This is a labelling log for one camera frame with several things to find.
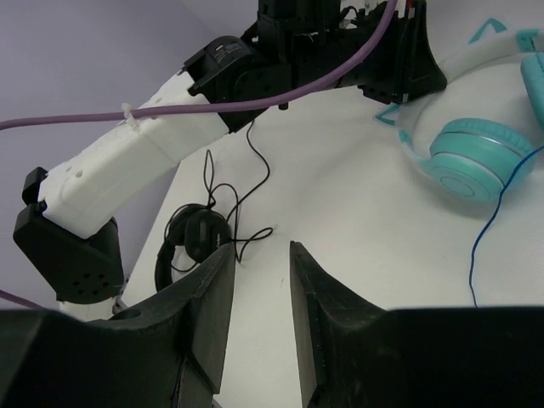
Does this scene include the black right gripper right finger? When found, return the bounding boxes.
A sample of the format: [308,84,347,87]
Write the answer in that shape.
[290,241,543,407]

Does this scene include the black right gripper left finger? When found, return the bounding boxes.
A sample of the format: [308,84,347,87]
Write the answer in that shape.
[1,245,235,407]

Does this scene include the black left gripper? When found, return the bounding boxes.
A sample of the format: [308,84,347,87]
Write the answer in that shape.
[237,1,447,105]

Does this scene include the teal cat ear headphones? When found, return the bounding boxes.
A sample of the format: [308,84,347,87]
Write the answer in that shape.
[375,19,543,202]

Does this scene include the blue headphone cable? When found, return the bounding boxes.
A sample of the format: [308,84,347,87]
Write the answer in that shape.
[468,144,544,308]

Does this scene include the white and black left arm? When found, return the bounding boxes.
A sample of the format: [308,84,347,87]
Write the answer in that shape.
[1,1,446,321]

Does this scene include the black headphones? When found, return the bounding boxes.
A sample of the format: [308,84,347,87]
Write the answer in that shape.
[154,203,231,292]

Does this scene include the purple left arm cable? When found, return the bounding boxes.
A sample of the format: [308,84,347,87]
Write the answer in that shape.
[0,0,400,315]

